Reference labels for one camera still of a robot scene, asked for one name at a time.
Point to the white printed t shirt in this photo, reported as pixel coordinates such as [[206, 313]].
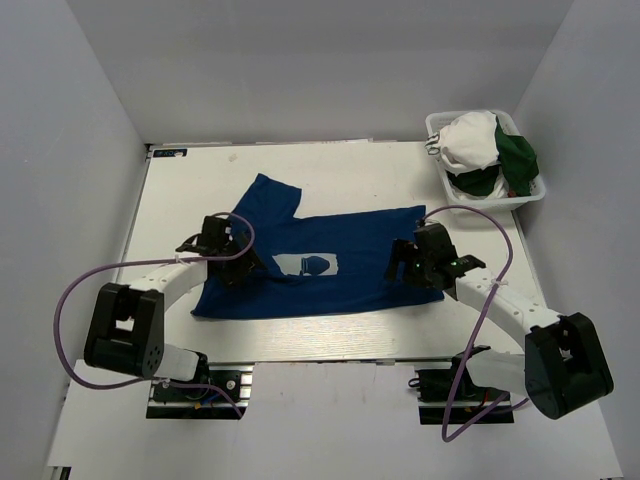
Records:
[[467, 144]]

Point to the blue t shirt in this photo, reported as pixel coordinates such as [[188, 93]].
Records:
[[319, 265]]

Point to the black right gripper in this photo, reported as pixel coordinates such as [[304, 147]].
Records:
[[402, 251]]

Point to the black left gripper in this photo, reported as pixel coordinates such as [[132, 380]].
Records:
[[249, 261]]

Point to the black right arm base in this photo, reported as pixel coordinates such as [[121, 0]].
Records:
[[460, 395]]

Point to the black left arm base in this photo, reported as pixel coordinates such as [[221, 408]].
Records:
[[227, 400]]

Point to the white plastic laundry basket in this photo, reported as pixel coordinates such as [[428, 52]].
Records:
[[434, 122]]

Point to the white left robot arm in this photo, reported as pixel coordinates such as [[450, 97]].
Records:
[[127, 330]]

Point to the blue table label sticker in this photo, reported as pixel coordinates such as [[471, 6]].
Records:
[[170, 153]]

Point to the dark green t shirt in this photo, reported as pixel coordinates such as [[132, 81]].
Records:
[[517, 168]]

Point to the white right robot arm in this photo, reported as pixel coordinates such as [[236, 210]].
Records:
[[562, 366]]

